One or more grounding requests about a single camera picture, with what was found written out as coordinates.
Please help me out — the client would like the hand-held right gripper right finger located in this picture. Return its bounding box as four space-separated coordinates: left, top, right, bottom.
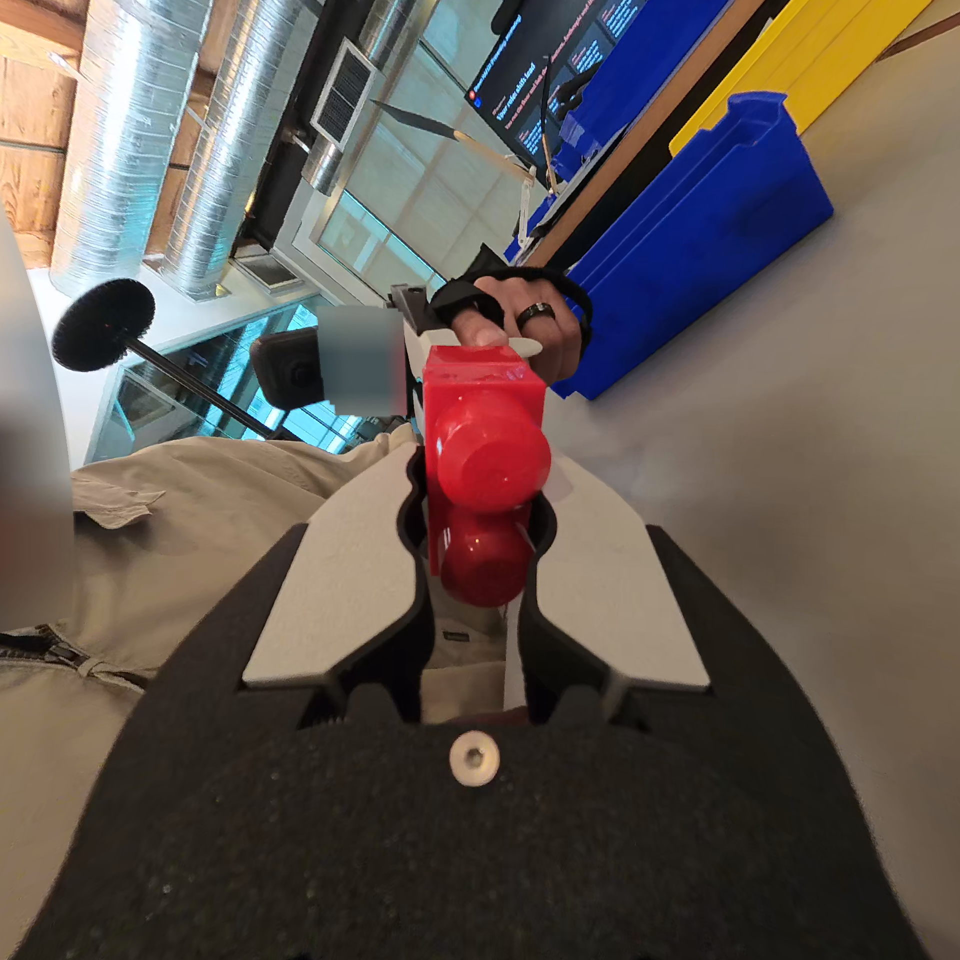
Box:
518 450 711 694

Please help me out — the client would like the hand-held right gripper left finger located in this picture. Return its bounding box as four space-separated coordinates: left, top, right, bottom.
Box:
243 446 436 691

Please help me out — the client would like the red two-stud toy block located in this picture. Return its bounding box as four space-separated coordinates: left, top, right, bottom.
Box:
420 345 553 609

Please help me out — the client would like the blue plastic bin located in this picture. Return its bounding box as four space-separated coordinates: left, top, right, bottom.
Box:
552 93 834 402
555 0 736 151

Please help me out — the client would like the person's left hand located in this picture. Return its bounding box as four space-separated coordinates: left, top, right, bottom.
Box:
458 275 586 384

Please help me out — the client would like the black disc on rod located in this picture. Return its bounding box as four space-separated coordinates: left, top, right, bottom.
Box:
51 278 286 439

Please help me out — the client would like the wooden side table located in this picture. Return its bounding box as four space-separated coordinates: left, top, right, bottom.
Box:
525 0 774 268

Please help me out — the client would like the computer monitor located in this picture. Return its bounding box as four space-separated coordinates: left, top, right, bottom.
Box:
465 0 646 174

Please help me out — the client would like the yellow plastic bin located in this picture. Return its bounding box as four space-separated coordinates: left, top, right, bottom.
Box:
671 0 931 159

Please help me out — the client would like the silver ventilation duct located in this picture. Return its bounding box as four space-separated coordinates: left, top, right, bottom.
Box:
50 0 211 298
158 0 324 298

